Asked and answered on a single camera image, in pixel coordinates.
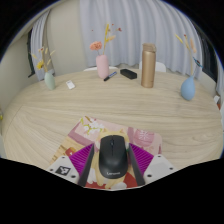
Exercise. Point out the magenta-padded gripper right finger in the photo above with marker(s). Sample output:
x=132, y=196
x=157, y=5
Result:
x=153, y=166

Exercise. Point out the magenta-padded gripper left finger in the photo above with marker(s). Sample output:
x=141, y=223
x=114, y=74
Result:
x=71, y=166

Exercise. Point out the black computer mouse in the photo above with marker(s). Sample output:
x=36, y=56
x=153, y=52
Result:
x=113, y=156

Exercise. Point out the small white flat block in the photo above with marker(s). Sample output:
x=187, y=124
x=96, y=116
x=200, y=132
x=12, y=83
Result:
x=70, y=84

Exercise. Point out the blue vase with dried flowers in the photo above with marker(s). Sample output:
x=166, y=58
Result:
x=188, y=89

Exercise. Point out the green vase with dried flowers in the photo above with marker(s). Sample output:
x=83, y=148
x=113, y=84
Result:
x=50, y=81

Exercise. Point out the small black box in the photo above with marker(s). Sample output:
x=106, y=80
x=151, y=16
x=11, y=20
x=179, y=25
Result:
x=128, y=74

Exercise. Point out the dark marker pen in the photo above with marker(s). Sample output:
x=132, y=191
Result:
x=110, y=76

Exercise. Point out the gold metal drink bottle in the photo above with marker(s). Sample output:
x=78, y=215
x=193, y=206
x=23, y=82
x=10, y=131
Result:
x=148, y=66

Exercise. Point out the plain white chair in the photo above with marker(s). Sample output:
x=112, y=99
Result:
x=160, y=66

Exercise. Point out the pink vase with dried flowers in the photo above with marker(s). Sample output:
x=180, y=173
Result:
x=102, y=66

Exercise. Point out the narrow dark window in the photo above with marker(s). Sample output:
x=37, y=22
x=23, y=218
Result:
x=30, y=60

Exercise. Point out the large dark framed window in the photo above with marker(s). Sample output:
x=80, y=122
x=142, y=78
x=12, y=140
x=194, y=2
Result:
x=209, y=63

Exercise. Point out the wide white pleated curtain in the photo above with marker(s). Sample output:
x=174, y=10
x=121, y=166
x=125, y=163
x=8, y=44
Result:
x=140, y=26

